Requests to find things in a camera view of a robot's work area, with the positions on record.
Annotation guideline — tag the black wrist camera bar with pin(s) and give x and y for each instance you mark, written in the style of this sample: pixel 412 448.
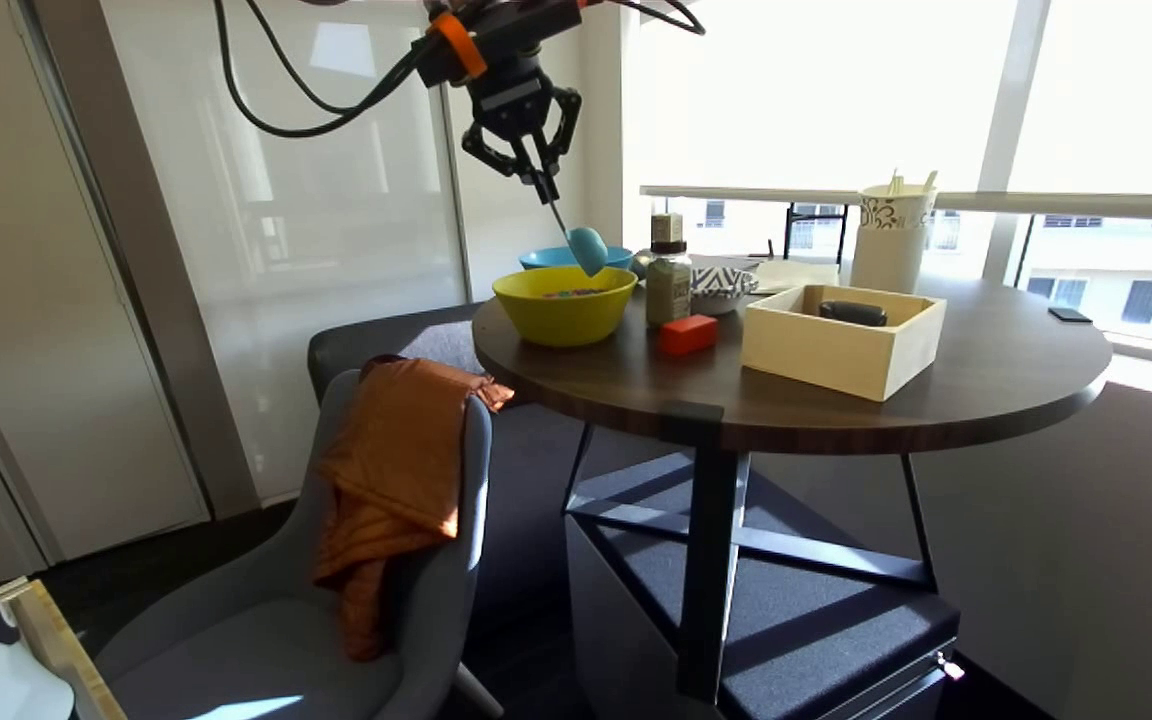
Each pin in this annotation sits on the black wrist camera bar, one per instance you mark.
pixel 522 21

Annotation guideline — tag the beige partition post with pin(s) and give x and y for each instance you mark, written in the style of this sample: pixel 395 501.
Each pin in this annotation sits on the beige partition post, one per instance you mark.
pixel 136 266

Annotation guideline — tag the black metal chair frame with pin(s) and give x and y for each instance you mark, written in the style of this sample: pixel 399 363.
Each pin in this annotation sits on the black metal chair frame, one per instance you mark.
pixel 817 211

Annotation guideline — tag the blue bowl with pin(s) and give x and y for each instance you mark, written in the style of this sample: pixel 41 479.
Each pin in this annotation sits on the blue bowl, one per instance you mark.
pixel 540 256

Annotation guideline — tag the light wooden box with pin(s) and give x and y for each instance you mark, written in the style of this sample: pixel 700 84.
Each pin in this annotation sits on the light wooden box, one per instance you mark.
pixel 870 363

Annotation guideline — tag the small black object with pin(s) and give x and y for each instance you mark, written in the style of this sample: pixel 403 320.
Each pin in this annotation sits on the small black object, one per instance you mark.
pixel 1070 313

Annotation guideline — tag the white window rail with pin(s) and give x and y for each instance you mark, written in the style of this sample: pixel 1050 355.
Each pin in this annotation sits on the white window rail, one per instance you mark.
pixel 763 195

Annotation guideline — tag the flat black object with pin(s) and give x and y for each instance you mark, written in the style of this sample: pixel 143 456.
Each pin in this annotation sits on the flat black object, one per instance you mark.
pixel 859 313

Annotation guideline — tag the blue plastic spoon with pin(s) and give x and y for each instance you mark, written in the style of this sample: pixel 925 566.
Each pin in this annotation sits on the blue plastic spoon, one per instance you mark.
pixel 591 250

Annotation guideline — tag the grey shell chair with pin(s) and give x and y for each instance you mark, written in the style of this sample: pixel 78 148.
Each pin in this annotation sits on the grey shell chair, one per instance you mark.
pixel 242 643

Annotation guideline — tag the red block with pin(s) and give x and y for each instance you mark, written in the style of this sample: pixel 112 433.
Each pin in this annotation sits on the red block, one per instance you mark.
pixel 691 337

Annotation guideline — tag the white ceramic jar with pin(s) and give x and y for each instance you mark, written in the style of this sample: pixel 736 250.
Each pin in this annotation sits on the white ceramic jar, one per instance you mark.
pixel 888 241

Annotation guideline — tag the orange jacket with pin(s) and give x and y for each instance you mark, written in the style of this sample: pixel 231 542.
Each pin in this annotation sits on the orange jacket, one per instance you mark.
pixel 390 466

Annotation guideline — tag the glass spice bottle black cap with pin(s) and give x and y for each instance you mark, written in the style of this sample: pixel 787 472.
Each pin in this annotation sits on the glass spice bottle black cap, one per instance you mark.
pixel 671 285

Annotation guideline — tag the yellow bowl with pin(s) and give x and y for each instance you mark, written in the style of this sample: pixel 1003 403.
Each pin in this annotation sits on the yellow bowl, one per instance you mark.
pixel 562 320

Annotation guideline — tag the light wooden platform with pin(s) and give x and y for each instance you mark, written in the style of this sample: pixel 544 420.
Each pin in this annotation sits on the light wooden platform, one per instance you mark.
pixel 59 645

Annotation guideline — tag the round dark wooden table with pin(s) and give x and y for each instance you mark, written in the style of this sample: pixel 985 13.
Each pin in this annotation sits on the round dark wooden table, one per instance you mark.
pixel 977 375

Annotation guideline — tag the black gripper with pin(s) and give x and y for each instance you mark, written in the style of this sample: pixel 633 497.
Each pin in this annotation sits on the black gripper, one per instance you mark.
pixel 518 81

